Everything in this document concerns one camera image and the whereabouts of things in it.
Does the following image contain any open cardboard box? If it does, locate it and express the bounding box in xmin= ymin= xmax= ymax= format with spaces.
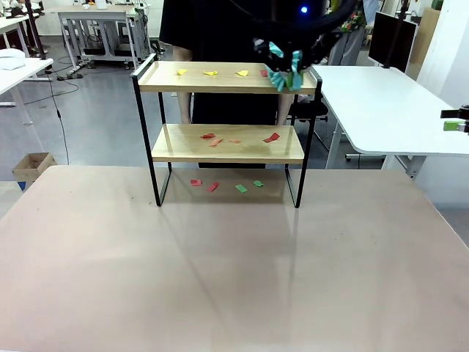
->
xmin=12 ymin=152 xmax=59 ymax=183

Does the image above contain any brown cardboard panel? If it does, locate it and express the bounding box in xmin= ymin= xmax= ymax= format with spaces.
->
xmin=407 ymin=7 xmax=444 ymax=80

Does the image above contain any black office chair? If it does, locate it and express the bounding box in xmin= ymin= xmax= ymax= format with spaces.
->
xmin=289 ymin=93 xmax=330 ymax=151

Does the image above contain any person in black shirt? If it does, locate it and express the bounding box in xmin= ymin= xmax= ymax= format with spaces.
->
xmin=159 ymin=0 xmax=317 ymax=125

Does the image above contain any black floor cable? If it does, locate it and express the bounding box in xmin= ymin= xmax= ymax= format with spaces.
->
xmin=43 ymin=71 xmax=80 ymax=166

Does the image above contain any grey metal workbench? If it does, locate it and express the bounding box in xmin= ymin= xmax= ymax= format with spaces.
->
xmin=56 ymin=7 xmax=144 ymax=71

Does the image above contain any person's right forearm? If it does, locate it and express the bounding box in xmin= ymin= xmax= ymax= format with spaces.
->
xmin=172 ymin=46 xmax=193 ymax=125

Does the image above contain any black and green clamp fixture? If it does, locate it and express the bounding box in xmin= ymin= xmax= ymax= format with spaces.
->
xmin=440 ymin=105 xmax=469 ymax=136

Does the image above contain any small white table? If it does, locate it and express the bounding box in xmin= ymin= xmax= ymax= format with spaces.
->
xmin=0 ymin=56 xmax=55 ymax=128

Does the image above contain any white bundle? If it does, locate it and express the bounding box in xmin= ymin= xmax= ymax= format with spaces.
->
xmin=0 ymin=47 xmax=26 ymax=70

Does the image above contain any black stand pole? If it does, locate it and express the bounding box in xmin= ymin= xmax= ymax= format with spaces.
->
xmin=23 ymin=0 xmax=49 ymax=60

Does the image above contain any person in floral shirt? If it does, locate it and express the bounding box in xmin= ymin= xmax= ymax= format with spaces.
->
xmin=328 ymin=0 xmax=369 ymax=67

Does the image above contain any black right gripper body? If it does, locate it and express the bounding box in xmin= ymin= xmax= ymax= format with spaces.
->
xmin=252 ymin=31 xmax=342 ymax=74

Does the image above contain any large white table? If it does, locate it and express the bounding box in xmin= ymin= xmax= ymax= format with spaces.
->
xmin=310 ymin=65 xmax=469 ymax=180

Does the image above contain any black monitor pole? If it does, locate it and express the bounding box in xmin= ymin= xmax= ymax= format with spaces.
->
xmin=382 ymin=0 xmax=410 ymax=70

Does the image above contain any two-tier wooden black-framed shelf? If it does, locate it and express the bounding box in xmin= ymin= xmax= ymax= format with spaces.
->
xmin=130 ymin=54 xmax=323 ymax=209

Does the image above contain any white background desk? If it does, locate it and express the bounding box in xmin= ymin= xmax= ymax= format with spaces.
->
xmin=0 ymin=14 xmax=43 ymax=58

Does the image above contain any black monitor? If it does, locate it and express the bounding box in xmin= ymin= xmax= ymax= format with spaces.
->
xmin=368 ymin=10 xmax=418 ymax=73

